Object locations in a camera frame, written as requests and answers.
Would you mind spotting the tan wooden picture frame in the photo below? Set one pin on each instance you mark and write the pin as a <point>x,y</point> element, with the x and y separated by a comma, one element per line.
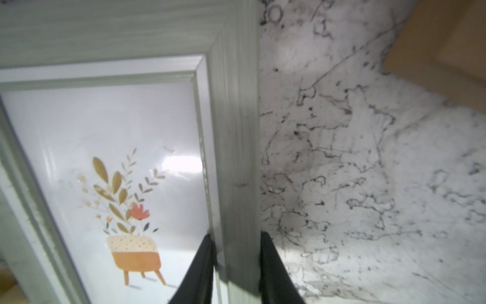
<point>442,48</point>

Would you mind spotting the grey-green picture frame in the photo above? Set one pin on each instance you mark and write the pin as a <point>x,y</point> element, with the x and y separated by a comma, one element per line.
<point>36,33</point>

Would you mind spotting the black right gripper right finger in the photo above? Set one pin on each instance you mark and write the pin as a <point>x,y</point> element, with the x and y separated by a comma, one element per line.
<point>276,285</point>

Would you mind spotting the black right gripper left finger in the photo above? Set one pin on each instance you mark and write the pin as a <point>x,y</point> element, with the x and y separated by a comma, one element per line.
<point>197,285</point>

